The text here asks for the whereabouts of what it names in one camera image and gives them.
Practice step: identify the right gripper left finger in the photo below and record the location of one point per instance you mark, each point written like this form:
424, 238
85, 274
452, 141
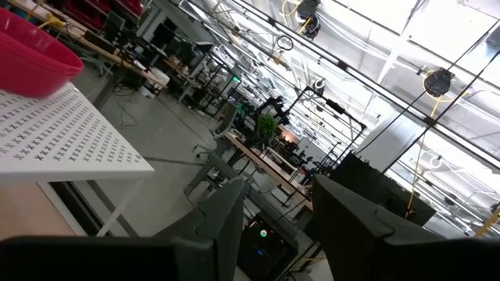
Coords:
195, 253

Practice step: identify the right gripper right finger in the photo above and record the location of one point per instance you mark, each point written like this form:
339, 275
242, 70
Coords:
371, 250

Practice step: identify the red plastic bowl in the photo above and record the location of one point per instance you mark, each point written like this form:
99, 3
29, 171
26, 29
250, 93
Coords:
23, 34
31, 74

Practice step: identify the black computer tower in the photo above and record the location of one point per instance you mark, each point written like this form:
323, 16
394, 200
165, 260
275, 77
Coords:
265, 250

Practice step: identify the white building column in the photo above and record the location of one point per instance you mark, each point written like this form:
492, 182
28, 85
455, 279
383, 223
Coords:
390, 144

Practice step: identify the grey office chair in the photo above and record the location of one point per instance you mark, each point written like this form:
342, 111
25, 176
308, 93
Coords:
226, 121

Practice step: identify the round green leafy plant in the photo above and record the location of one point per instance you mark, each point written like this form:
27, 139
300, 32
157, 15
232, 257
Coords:
267, 125

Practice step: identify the white perforated metal shelf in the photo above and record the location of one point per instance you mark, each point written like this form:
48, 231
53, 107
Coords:
58, 132

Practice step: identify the long wooden workbench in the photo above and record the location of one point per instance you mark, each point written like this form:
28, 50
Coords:
117, 60

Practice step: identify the red storage bins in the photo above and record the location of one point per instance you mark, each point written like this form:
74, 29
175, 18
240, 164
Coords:
97, 9

